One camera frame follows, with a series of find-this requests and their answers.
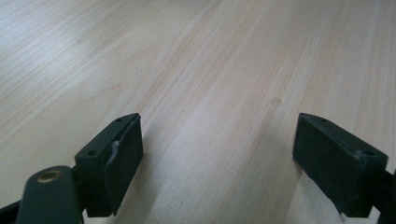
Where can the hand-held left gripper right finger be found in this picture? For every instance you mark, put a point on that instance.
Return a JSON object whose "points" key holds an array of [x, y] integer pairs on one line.
{"points": [[336, 161]]}

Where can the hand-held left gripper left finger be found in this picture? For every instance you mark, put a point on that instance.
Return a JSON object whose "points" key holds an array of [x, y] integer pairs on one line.
{"points": [[112, 168]]}

